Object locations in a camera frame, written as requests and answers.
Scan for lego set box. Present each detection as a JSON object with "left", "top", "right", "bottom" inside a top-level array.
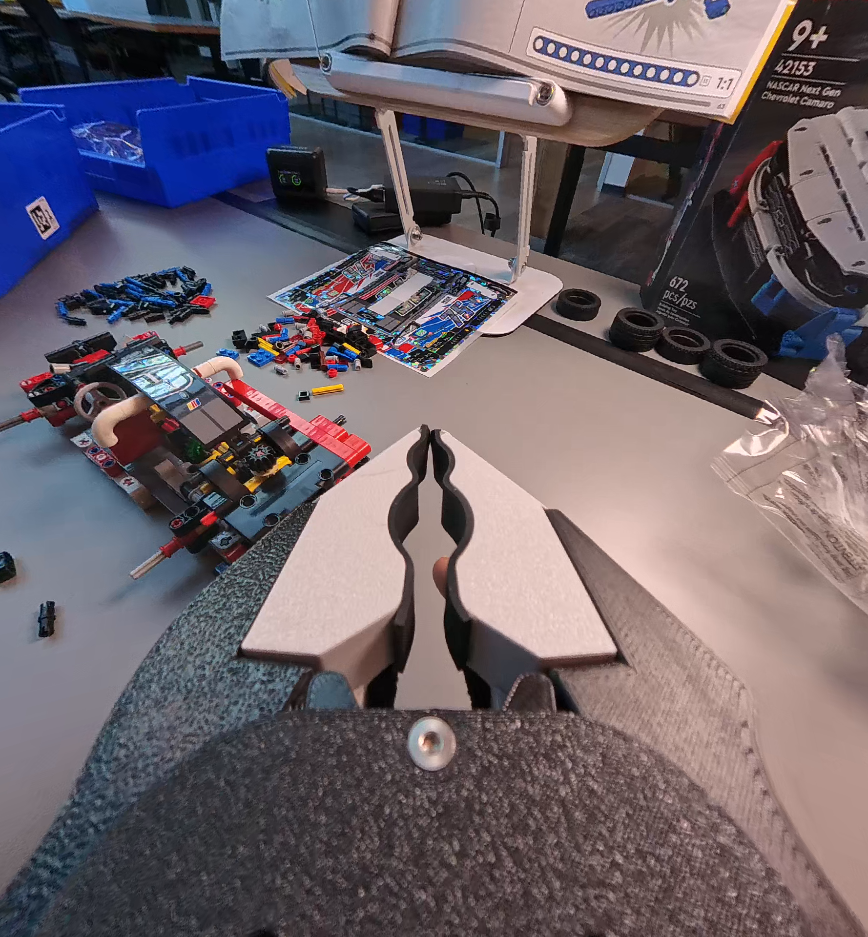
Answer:
[{"left": 641, "top": 0, "right": 868, "bottom": 389}]

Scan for black cable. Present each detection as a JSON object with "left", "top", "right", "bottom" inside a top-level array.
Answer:
[{"left": 449, "top": 172, "right": 504, "bottom": 235}]

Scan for pile of mixed lego pieces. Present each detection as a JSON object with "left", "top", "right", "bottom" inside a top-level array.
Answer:
[{"left": 230, "top": 311, "right": 380, "bottom": 376}]

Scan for white desk stand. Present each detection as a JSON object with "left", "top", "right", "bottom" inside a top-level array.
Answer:
[{"left": 269, "top": 50, "right": 669, "bottom": 336}]

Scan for blue storage bin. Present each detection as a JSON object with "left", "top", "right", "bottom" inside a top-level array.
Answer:
[
  {"left": 20, "top": 75, "right": 292, "bottom": 208},
  {"left": 0, "top": 101, "right": 100, "bottom": 303}
]

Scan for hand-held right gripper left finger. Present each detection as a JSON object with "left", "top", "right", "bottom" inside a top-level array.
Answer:
[{"left": 241, "top": 426, "right": 433, "bottom": 709}]

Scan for black power bank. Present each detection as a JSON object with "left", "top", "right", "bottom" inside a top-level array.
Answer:
[{"left": 267, "top": 146, "right": 329, "bottom": 200}]

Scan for small black charger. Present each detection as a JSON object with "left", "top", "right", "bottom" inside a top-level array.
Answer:
[{"left": 352, "top": 201, "right": 406, "bottom": 235}]

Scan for small clear plastic bag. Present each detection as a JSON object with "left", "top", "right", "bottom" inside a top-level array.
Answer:
[{"left": 71, "top": 121, "right": 145, "bottom": 165}]

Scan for lego instruction booklet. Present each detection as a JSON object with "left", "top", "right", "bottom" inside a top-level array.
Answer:
[{"left": 220, "top": 0, "right": 797, "bottom": 122}]

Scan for crumpled clear plastic bags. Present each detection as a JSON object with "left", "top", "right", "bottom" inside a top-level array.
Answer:
[{"left": 712, "top": 337, "right": 868, "bottom": 645}]

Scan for pile of black blue pins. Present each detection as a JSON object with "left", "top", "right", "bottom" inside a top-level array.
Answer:
[{"left": 57, "top": 265, "right": 214, "bottom": 325}]

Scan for holographic sticker sheet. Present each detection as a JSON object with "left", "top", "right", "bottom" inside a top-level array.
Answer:
[{"left": 269, "top": 245, "right": 517, "bottom": 376}]

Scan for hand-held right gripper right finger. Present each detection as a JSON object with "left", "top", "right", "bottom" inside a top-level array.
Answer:
[{"left": 432, "top": 429, "right": 620, "bottom": 709}]

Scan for lego car chassis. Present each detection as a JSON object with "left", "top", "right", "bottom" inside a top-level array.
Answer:
[{"left": 0, "top": 331, "right": 371, "bottom": 579}]

